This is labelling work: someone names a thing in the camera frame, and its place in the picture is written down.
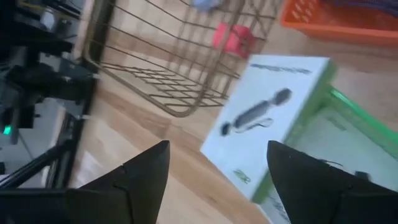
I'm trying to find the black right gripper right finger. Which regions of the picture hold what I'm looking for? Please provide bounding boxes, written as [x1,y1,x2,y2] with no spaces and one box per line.
[267,140,355,224]

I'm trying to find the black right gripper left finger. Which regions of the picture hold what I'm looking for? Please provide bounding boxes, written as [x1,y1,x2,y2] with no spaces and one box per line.
[71,139,171,224]

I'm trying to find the brass wire basket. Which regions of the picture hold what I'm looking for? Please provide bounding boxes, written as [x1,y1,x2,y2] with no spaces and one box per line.
[81,0,282,119]

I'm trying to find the orange plastic bin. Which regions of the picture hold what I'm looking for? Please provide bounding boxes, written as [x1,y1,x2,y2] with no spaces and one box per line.
[279,0,398,48]

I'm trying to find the pale usb charger cube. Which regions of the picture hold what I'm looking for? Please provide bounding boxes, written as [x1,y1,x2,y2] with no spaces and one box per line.
[192,0,223,12]

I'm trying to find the green plastic bin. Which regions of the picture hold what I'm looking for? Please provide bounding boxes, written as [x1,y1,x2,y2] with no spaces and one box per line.
[250,58,398,224]

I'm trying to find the pink usb charger cube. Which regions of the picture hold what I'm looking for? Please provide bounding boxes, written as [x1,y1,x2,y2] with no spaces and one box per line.
[212,22,256,60]

